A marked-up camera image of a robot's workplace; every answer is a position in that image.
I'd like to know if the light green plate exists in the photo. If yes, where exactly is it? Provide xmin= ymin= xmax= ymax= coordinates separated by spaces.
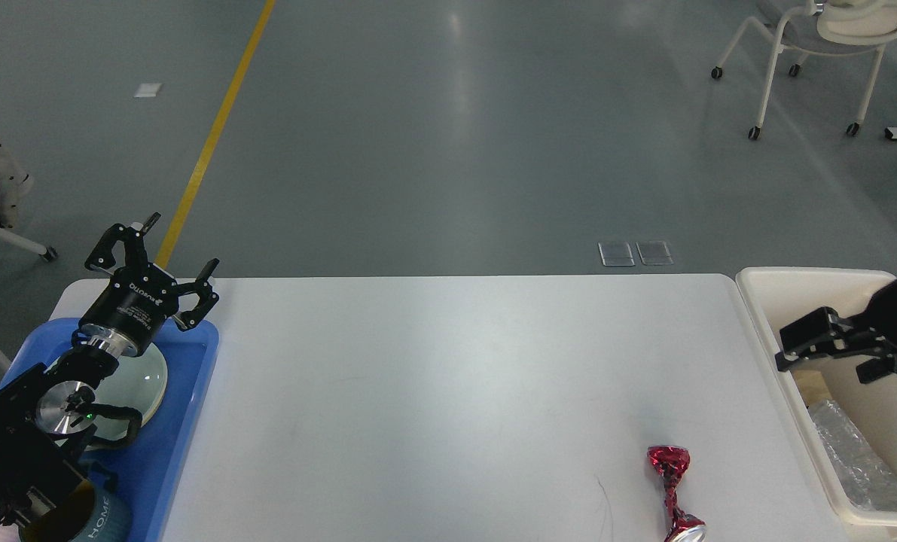
xmin=94 ymin=344 xmax=168 ymax=397

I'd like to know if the pink plate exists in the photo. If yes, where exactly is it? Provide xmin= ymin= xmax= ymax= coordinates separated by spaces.
xmin=79 ymin=391 xmax=168 ymax=445

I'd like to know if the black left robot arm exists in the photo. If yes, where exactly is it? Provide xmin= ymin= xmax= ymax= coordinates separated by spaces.
xmin=0 ymin=214 xmax=220 ymax=541

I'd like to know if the aluminium foil tray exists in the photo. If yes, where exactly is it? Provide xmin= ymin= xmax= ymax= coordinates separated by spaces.
xmin=807 ymin=399 xmax=897 ymax=512

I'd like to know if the left floor outlet plate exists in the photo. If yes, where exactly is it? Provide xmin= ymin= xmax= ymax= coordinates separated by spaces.
xmin=597 ymin=242 xmax=636 ymax=267

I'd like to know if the right floor outlet plate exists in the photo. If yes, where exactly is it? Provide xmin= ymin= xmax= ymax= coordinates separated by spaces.
xmin=636 ymin=240 xmax=674 ymax=266

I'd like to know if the large brown paper bag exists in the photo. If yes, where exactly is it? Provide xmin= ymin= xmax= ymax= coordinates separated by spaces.
xmin=792 ymin=370 xmax=834 ymax=409

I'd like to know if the dark green mug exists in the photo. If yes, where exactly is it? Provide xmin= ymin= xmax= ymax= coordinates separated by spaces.
xmin=19 ymin=477 xmax=133 ymax=541

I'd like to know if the pink ribbed mug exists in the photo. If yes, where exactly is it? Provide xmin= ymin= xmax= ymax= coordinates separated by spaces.
xmin=0 ymin=525 xmax=21 ymax=542

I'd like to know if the floor outlet plate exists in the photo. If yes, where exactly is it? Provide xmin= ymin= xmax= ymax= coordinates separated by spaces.
xmin=597 ymin=242 xmax=636 ymax=267
xmin=636 ymin=240 xmax=674 ymax=266

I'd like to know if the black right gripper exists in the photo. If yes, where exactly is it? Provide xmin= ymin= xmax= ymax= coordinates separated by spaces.
xmin=774 ymin=279 xmax=897 ymax=385

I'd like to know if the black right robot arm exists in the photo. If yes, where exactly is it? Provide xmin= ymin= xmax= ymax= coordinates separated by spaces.
xmin=774 ymin=278 xmax=897 ymax=385

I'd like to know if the white chair on casters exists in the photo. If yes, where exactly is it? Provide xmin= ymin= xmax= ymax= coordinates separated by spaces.
xmin=710 ymin=1 xmax=897 ymax=141

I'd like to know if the red white crushed can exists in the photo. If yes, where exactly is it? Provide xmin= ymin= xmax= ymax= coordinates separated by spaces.
xmin=645 ymin=445 xmax=709 ymax=541

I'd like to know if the blue plastic tray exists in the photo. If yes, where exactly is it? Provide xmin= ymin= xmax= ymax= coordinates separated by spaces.
xmin=0 ymin=318 xmax=220 ymax=542

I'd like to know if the beige plastic bin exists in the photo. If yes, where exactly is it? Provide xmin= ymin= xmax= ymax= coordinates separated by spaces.
xmin=735 ymin=267 xmax=897 ymax=541

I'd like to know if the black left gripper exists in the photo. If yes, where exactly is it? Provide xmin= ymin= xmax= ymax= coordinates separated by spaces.
xmin=79 ymin=213 xmax=220 ymax=358

